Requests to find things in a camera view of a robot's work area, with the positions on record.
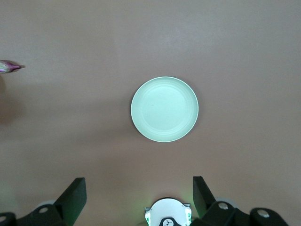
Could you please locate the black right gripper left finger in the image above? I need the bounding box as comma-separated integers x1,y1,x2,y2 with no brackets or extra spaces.
0,178,87,226

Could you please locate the pale green round plate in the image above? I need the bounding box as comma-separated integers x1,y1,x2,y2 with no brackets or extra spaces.
130,76,199,143

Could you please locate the long purple eggplant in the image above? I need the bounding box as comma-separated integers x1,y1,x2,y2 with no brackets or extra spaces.
0,59,25,74

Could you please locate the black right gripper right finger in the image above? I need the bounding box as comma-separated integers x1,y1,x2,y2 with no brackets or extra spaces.
188,176,289,226

